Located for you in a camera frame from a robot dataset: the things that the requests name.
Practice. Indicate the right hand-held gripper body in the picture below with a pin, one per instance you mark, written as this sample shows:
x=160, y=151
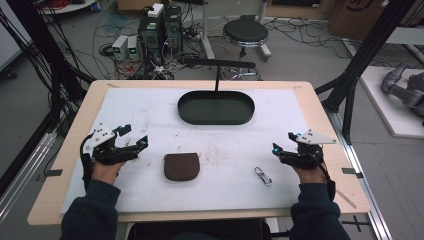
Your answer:
x=305, y=158

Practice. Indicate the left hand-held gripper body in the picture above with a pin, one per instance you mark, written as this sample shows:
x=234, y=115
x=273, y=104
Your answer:
x=106, y=154

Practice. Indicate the person's right hand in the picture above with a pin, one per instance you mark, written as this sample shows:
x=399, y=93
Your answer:
x=312, y=176

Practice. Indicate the person's left hand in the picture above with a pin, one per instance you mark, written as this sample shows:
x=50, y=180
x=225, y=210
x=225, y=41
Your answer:
x=105, y=173

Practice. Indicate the silver metal key clip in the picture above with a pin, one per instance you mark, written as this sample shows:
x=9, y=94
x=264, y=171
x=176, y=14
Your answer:
x=263, y=176

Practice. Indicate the brown leather pouch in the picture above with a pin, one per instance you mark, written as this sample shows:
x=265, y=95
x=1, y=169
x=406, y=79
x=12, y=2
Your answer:
x=181, y=167

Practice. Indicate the black tape strip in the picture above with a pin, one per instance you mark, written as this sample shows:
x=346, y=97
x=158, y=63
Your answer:
x=53, y=173
x=350, y=171

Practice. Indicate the white table mat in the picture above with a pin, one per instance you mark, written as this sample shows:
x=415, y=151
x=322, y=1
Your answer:
x=230, y=196

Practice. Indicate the black oval tray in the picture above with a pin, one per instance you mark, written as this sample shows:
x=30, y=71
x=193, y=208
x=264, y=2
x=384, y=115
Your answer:
x=216, y=111

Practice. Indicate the grey power supply unit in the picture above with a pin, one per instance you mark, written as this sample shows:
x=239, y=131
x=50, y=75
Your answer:
x=120, y=46
x=132, y=48

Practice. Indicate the white floor board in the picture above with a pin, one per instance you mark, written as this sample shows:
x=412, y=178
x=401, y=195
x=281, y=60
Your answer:
x=383, y=110

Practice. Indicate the black computer tower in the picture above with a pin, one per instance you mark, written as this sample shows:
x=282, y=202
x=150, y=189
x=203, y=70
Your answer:
x=151, y=36
x=172, y=28

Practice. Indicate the black T-shaped stand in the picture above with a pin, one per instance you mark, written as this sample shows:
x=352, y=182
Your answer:
x=218, y=63

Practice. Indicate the person's lap dark clothing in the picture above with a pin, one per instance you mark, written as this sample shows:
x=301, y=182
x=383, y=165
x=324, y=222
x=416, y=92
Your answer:
x=200, y=231

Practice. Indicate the black round stool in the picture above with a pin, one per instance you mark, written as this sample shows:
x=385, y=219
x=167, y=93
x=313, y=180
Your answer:
x=245, y=32

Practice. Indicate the white table leg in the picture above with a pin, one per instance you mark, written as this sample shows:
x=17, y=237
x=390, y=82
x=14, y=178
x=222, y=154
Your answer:
x=206, y=36

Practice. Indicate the white box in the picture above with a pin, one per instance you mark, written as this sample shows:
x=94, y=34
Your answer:
x=155, y=10

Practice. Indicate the brown cardboard box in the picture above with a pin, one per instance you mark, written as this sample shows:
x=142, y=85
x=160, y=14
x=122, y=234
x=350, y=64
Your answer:
x=356, y=18

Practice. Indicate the aluminium floor rail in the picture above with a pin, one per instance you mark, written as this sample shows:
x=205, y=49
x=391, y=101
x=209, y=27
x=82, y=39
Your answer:
x=23, y=180
x=361, y=186

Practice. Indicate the black metal frame post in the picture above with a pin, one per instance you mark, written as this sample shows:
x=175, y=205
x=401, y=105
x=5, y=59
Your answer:
x=50, y=56
x=363, y=56

